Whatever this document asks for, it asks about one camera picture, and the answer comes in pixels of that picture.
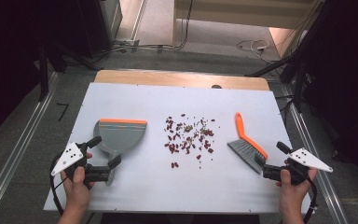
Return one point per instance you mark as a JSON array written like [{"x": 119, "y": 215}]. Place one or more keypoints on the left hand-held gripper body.
[{"x": 71, "y": 157}]

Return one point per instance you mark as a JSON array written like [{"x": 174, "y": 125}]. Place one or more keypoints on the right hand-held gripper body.
[{"x": 307, "y": 160}]

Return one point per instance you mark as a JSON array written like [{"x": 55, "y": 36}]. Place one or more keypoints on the orange brush with grey bristles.
[{"x": 247, "y": 149}]

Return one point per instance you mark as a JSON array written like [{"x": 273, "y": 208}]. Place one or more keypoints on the grey dustpan with orange edge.
[{"x": 121, "y": 137}]

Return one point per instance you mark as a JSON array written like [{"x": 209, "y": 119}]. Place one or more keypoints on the pile of red beans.
[{"x": 188, "y": 137}]

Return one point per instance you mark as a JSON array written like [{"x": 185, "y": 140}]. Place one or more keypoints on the person's left hand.
[{"x": 76, "y": 193}]

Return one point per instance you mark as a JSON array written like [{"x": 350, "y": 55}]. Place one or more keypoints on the person's right hand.
[{"x": 292, "y": 196}]

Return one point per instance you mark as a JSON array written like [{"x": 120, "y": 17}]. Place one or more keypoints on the white table mat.
[{"x": 155, "y": 186}]

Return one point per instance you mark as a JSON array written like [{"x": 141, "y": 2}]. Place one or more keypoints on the black metal stand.
[
  {"x": 298, "y": 90},
  {"x": 43, "y": 74}
]

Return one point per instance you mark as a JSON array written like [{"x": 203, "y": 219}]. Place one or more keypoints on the black curtain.
[
  {"x": 345, "y": 77},
  {"x": 6, "y": 62}
]

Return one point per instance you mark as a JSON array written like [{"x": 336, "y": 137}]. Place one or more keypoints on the dark cabinet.
[{"x": 99, "y": 25}]

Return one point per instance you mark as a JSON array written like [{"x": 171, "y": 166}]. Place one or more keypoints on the light wooden platform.
[{"x": 245, "y": 12}]

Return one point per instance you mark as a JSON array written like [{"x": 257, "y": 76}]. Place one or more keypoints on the metal floor rail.
[
  {"x": 21, "y": 146},
  {"x": 323, "y": 186}
]

